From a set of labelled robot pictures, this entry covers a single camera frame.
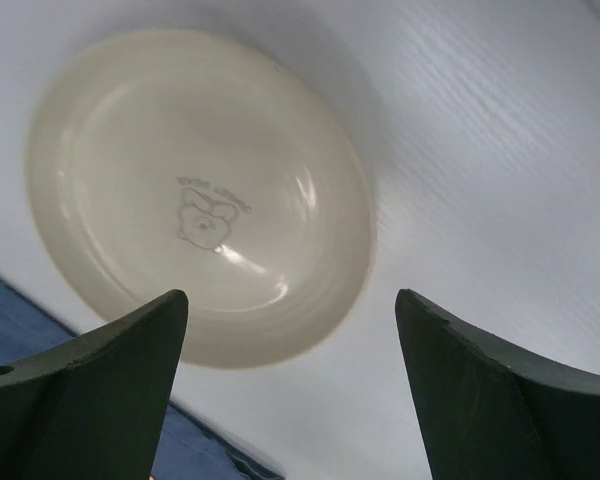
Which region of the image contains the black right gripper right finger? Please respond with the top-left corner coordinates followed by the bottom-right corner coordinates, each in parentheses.
top-left (395, 290), bottom-right (600, 479)

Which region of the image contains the white paper plate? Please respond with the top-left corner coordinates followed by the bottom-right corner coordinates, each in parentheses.
top-left (24, 29), bottom-right (376, 369)

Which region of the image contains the blue cloth placemat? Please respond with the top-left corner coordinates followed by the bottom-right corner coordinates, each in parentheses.
top-left (0, 279), bottom-right (284, 480)

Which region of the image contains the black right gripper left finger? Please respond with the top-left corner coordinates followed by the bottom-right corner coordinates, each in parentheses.
top-left (0, 290), bottom-right (189, 479)

